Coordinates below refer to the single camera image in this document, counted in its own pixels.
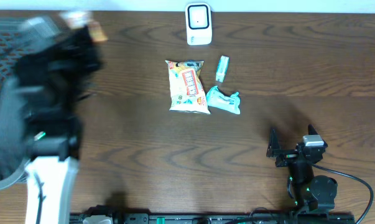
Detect dark grey plastic basket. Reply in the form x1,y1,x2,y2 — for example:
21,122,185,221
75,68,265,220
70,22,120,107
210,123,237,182
0,16,60,190

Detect yellow wet wipes pack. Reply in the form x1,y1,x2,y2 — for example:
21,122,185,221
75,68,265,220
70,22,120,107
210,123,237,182
165,60,210,114

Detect mint green wipes pack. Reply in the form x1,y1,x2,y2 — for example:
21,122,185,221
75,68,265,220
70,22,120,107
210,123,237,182
206,86,241,114

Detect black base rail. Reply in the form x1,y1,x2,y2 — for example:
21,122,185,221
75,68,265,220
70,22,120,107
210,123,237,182
69,212,354,224

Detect green white small pack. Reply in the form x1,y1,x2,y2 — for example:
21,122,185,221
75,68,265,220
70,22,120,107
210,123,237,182
215,55,229,83

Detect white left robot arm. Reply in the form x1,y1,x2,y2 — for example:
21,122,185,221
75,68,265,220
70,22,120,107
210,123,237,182
16,27,101,223

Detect orange Kleenex tissue pack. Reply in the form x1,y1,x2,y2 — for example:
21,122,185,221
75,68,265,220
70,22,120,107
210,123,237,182
86,20,108,42

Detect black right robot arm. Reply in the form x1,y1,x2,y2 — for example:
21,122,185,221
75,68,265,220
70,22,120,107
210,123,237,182
266,124,338,213

